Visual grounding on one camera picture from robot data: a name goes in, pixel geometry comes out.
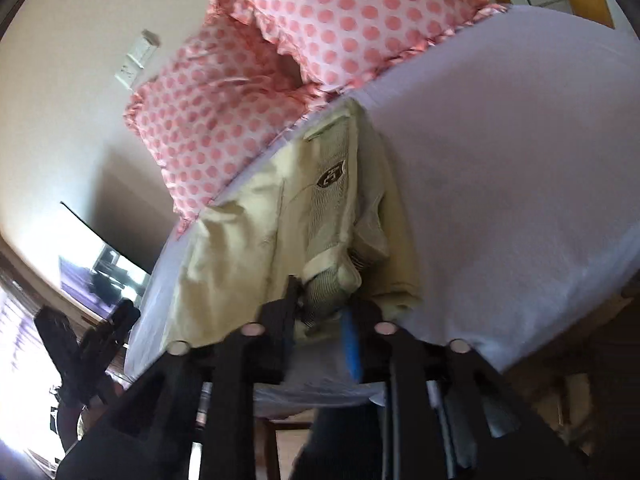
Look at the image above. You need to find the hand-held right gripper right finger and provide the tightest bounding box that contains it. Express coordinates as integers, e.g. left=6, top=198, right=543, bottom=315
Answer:
left=342, top=296, right=597, bottom=480

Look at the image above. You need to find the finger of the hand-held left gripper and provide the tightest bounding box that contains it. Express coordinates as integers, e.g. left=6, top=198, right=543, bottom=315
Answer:
left=80, top=299, right=142, bottom=376
left=34, top=306, right=87, bottom=403

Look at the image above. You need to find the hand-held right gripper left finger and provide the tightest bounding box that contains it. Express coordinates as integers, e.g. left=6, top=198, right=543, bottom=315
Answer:
left=55, top=274, right=307, bottom=480

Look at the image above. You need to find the pale yellow shirt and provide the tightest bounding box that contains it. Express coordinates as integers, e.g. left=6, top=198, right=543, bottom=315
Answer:
left=162, top=96, right=427, bottom=352

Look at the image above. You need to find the bed with lavender sheet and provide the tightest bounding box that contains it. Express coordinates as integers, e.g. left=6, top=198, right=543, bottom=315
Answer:
left=122, top=4, right=640, bottom=413

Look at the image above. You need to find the pink polka dot pillow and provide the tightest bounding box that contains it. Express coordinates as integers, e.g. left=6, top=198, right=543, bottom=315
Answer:
left=122, top=0, right=346, bottom=236
left=235, top=0, right=511, bottom=92

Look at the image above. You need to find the wall-mounted television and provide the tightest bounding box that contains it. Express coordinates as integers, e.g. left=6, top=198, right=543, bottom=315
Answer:
left=58, top=201, right=154, bottom=322

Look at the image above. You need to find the wooden bed frame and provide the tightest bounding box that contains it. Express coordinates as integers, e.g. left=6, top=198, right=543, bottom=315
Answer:
left=252, top=287, right=640, bottom=480

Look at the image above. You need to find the white wall socket plate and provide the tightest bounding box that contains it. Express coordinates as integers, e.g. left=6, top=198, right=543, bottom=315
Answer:
left=114, top=61, right=144, bottom=93

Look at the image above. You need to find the white wall switch plate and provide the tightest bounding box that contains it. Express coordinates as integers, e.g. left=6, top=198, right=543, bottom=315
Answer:
left=127, top=30, right=161, bottom=69

